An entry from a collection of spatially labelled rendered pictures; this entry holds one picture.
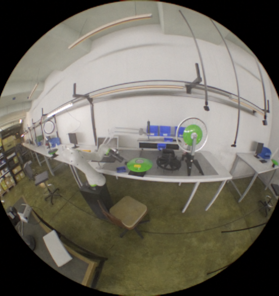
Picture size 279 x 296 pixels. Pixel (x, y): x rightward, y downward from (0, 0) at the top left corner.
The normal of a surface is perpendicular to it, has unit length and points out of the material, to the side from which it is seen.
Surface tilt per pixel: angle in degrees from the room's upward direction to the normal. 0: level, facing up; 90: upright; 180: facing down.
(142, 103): 90
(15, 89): 90
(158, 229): 0
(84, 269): 0
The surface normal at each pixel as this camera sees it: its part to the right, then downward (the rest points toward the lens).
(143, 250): -0.04, -0.93
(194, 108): -0.22, 0.36
